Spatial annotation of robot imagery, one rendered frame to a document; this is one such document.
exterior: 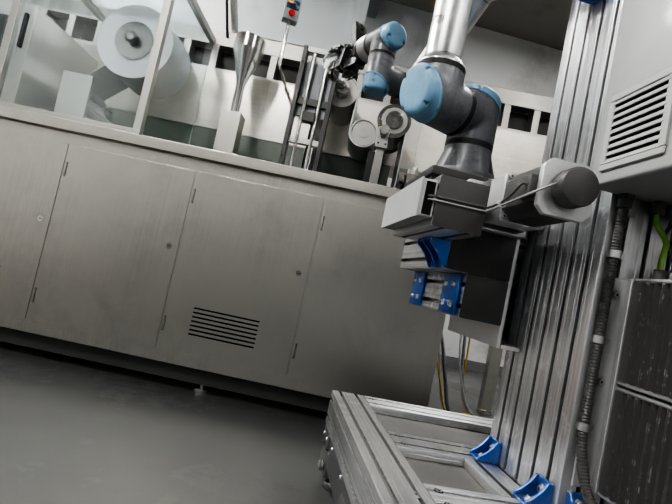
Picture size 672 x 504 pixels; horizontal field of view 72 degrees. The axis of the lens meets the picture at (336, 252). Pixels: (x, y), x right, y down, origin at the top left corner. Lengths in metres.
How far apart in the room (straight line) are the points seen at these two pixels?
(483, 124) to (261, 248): 0.93
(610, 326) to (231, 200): 1.32
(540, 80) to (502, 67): 0.38
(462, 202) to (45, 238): 1.60
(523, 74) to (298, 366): 3.74
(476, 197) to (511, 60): 4.03
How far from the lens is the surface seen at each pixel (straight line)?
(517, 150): 2.57
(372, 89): 1.37
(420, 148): 2.44
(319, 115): 2.01
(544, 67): 4.97
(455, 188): 0.83
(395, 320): 1.74
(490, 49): 4.79
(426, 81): 1.09
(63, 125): 2.06
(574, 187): 0.75
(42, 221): 2.05
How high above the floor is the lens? 0.53
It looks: 3 degrees up
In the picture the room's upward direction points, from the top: 12 degrees clockwise
